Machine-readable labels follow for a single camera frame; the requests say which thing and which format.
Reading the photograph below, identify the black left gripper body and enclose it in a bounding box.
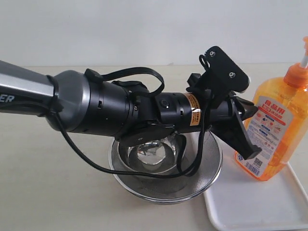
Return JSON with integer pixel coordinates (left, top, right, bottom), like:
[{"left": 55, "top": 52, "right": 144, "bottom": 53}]
[{"left": 186, "top": 73, "right": 235, "bottom": 133}]

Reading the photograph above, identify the orange dish soap pump bottle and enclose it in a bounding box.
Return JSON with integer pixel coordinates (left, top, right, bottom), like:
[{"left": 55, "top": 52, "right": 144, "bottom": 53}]
[{"left": 233, "top": 36, "right": 308, "bottom": 181}]

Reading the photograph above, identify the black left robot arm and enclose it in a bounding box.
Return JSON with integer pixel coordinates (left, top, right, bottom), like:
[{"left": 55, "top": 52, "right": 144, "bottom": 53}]
[{"left": 0, "top": 62, "right": 261, "bottom": 159}]

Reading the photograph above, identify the small stainless steel bowl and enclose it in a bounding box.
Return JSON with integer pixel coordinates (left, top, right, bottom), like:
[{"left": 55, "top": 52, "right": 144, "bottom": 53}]
[{"left": 118, "top": 134, "right": 187, "bottom": 175}]

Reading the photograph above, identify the white plastic tray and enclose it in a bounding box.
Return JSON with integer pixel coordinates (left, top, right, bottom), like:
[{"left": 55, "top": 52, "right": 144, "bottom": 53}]
[{"left": 204, "top": 143, "right": 308, "bottom": 231}]

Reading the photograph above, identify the metal mesh strainer basket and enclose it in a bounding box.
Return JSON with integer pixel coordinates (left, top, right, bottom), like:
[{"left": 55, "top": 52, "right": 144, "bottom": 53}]
[{"left": 108, "top": 132, "right": 223, "bottom": 205}]

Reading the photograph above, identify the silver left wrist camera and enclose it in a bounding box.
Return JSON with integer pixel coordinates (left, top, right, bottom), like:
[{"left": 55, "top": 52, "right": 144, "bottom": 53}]
[{"left": 197, "top": 46, "right": 249, "bottom": 102}]

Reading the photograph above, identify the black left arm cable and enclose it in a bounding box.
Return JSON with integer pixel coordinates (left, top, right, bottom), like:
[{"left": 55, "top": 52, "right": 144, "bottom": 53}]
[{"left": 16, "top": 67, "right": 212, "bottom": 180}]

